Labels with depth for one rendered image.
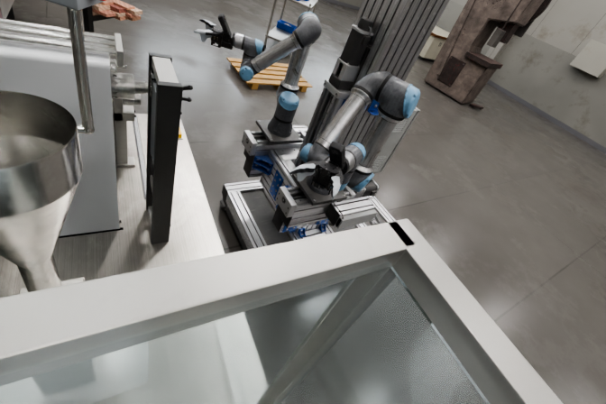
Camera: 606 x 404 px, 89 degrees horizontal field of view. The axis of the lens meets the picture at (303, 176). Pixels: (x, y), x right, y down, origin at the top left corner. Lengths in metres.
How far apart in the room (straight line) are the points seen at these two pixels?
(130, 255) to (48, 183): 0.68
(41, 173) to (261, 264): 0.26
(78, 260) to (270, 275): 0.90
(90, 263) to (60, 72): 0.52
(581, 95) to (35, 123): 11.06
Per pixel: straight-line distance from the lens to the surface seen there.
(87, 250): 1.09
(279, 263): 0.21
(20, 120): 0.51
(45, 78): 0.82
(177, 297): 0.19
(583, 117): 11.07
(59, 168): 0.40
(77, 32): 0.55
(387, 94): 1.26
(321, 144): 1.20
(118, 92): 0.90
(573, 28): 11.47
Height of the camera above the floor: 1.77
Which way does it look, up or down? 36 degrees down
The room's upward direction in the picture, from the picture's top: 23 degrees clockwise
